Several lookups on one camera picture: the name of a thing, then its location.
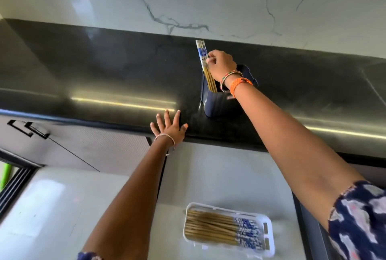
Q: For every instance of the person's left forearm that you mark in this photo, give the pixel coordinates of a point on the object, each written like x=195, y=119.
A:
x=129, y=205

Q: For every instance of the multicolour beaded bangle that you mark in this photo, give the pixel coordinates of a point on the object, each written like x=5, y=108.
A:
x=228, y=76

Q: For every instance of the navy floral right sleeve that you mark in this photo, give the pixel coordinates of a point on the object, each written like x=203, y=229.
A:
x=360, y=223

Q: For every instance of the person's left hand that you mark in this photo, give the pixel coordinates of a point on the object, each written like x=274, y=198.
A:
x=169, y=130

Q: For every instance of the person's right fingers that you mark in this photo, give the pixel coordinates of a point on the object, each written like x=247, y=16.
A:
x=212, y=57

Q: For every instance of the dark blue chopstick holder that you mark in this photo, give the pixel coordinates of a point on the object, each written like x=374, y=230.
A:
x=220, y=103

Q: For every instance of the white plastic tray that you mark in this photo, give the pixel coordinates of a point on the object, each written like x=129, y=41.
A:
x=270, y=232

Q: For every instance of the thin pink bangle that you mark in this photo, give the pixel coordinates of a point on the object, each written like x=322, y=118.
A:
x=172, y=139

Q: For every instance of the bunch of blue-tipped bamboo chopsticks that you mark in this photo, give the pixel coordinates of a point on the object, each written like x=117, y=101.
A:
x=204, y=57

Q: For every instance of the black sliding door frame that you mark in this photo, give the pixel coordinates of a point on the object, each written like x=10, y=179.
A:
x=13, y=187

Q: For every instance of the grey cabinet door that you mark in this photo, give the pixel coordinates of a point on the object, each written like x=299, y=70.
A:
x=99, y=151

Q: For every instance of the person's left little finger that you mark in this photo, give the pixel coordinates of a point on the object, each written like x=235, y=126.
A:
x=154, y=128

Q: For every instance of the green object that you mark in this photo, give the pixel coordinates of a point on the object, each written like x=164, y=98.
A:
x=4, y=176

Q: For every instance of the person's right hand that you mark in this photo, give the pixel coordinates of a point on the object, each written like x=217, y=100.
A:
x=222, y=65

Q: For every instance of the navy floral left sleeve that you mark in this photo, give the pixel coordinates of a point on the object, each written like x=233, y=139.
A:
x=89, y=256

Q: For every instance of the person's right forearm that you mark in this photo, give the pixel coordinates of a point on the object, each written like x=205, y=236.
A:
x=298, y=154

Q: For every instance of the navy floral sleeve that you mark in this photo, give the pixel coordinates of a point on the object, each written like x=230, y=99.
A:
x=360, y=223
x=89, y=256

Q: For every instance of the person's left middle finger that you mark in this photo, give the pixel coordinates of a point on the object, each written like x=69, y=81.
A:
x=167, y=118

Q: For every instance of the pile of blue-patterned bamboo chopsticks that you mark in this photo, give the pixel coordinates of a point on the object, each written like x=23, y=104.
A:
x=220, y=229

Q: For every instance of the person's left thumb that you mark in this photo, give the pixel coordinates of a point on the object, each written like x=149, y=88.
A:
x=183, y=129

